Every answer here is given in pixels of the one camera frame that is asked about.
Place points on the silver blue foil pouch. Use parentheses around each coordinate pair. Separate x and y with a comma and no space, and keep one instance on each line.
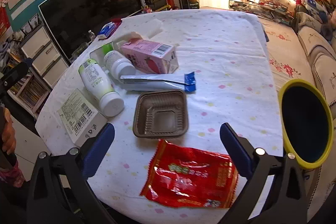
(152,83)

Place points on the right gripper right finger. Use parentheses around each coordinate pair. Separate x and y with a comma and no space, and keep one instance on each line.
(286,201)

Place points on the blue tissue pack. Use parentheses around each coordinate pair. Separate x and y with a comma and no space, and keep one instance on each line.
(106,31)

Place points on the brown plastic food tray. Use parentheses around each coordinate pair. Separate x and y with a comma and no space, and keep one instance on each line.
(161,115)

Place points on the yellow rimmed trash bin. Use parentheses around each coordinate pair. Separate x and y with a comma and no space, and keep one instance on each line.
(307,123)

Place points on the pink milk carton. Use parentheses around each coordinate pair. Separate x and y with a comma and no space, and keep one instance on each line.
(151,57)

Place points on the floral bed mattress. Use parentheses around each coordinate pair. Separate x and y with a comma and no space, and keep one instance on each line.
(287,59)

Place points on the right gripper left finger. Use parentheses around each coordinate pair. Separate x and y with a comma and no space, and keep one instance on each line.
(47,201)

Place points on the white yogurt bottle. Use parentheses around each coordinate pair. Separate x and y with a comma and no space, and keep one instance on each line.
(98,84)

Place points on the red snack wrapper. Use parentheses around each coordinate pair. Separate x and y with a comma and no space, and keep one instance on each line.
(189,177)

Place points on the white pill bottle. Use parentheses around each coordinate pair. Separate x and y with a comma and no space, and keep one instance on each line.
(118,65)

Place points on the beige sectional sofa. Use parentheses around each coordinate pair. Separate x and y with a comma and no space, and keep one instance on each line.
(318,43)

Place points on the white spotted tablecloth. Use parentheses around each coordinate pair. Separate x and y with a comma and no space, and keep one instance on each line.
(223,68)

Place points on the white cardboard box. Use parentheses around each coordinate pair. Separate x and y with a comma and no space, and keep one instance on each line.
(80,118)

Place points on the large flat television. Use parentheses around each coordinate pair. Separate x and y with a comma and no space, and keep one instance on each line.
(69,21)

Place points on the white drawer unit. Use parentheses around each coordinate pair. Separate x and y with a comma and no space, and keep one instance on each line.
(48,62)

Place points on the clear water bottle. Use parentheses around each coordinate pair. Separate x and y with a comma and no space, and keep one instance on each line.
(92,36)

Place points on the person left hand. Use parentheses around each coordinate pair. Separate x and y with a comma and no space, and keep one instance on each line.
(8,134)

